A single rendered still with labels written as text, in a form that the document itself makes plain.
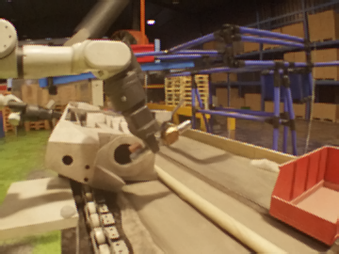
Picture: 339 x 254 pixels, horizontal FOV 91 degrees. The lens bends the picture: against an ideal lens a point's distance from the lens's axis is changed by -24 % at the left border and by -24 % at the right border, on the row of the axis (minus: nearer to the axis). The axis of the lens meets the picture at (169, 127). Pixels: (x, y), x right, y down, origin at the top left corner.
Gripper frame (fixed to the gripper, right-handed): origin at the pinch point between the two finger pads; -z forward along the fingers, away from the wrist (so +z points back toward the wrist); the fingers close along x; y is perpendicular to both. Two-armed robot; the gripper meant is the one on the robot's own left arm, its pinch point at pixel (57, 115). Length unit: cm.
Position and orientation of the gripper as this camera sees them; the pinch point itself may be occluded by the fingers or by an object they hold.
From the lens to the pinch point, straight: 114.1
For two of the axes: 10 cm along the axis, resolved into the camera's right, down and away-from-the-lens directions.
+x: 4.4, 1.3, -8.9
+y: 1.3, -9.9, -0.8
